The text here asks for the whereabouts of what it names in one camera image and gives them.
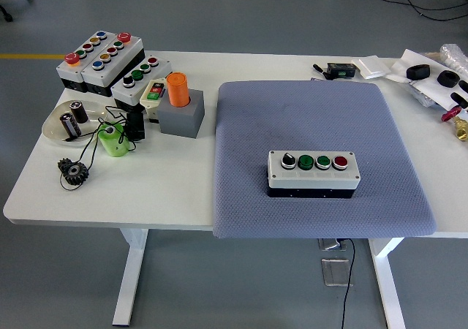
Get green cylinder spool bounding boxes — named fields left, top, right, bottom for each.
left=97, top=123, right=131, bottom=158

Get white table leg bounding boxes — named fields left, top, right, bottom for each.
left=367, top=237, right=407, bottom=329
left=111, top=228, right=150, bottom=326

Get black box green label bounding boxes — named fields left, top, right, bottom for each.
left=326, top=62, right=358, bottom=80

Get black rubber ring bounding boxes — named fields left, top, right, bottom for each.
left=406, top=64, right=431, bottom=81
left=437, top=70, right=459, bottom=88

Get black floor power cable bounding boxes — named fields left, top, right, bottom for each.
left=339, top=238, right=356, bottom=329

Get grey-blue textured mat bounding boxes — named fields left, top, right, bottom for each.
left=211, top=80, right=437, bottom=240

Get small black block device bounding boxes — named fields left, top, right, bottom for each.
left=125, top=111, right=146, bottom=142

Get five-button box red mushroom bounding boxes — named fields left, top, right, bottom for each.
left=56, top=30, right=110, bottom=92
left=80, top=31, right=146, bottom=98

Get grey four-button control box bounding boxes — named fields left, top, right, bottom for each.
left=266, top=150, right=362, bottom=199
left=110, top=54, right=173, bottom=110

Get cream red-green pendant switch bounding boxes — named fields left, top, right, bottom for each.
left=139, top=77, right=169, bottom=122

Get clear shallow dish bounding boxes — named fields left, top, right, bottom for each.
left=42, top=100, right=110, bottom=148

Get black cylindrical capacitor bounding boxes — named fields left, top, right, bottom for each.
left=69, top=101, right=89, bottom=124
left=59, top=112, right=81, bottom=139

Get orange cylinder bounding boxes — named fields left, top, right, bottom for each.
left=166, top=72, right=190, bottom=108

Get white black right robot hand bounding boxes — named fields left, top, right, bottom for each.
left=450, top=80, right=468, bottom=110

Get brass valve red handle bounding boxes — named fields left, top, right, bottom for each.
left=440, top=106, right=468, bottom=142

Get white foam sheet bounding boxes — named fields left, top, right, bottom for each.
left=385, top=48, right=468, bottom=111

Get black metal gear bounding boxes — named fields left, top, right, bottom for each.
left=57, top=157, right=90, bottom=187

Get clear plastic bag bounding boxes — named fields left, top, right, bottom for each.
left=405, top=80, right=438, bottom=107

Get silver floor socket plate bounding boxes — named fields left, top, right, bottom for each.
left=317, top=238, right=347, bottom=252
left=320, top=257, right=354, bottom=287

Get clear bubble wrap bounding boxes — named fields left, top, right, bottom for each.
left=438, top=43, right=468, bottom=75

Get grey cube block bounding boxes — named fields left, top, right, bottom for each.
left=156, top=89, right=205, bottom=139

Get thin black wire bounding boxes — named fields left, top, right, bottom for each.
left=60, top=105, right=138, bottom=192

